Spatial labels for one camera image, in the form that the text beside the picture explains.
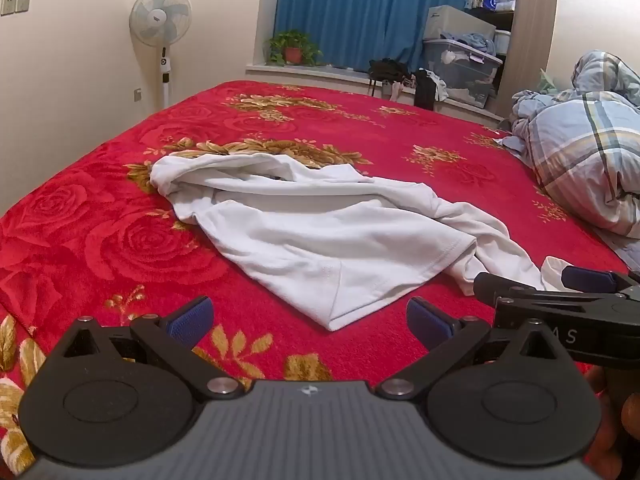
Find black bag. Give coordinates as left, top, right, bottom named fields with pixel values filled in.
left=368, top=58, right=412, bottom=99

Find plaid duvet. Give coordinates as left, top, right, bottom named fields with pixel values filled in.
left=501, top=50, right=640, bottom=267

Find black garment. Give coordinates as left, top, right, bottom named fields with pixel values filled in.
left=414, top=68, right=438, bottom=110

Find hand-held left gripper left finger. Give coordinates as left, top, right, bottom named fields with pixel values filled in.
left=50, top=296, right=246, bottom=402

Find clear plastic storage box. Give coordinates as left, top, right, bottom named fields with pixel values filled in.
left=422, top=37, right=504, bottom=109

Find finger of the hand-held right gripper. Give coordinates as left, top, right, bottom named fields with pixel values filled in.
left=561, top=266, right=640, bottom=295
left=473, top=271, right=640, bottom=313

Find white standing fan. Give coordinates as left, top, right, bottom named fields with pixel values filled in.
left=128, top=0, right=194, bottom=111

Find potted green plant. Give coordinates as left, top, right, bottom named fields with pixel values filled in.
left=264, top=30, right=324, bottom=67

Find window sill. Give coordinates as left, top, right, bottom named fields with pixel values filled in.
left=245, top=63, right=507, bottom=122

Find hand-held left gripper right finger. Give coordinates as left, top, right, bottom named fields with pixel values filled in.
left=375, top=297, right=567, bottom=402

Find blue curtain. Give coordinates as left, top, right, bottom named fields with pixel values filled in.
left=273, top=0, right=489, bottom=74

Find person's right hand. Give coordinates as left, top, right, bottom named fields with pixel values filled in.
left=584, top=363, right=640, bottom=479

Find grey cardboard box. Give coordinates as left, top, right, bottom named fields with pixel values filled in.
left=426, top=5, right=497, bottom=44

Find wooden shelf unit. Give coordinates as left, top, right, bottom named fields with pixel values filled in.
left=465, top=0, right=559, bottom=126

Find blue crumpled clothes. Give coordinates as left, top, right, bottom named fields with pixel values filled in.
left=440, top=32, right=497, bottom=57

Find white t-shirt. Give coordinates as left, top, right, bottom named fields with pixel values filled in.
left=149, top=152, right=569, bottom=332

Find red floral blanket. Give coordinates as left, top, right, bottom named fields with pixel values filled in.
left=0, top=80, right=640, bottom=480

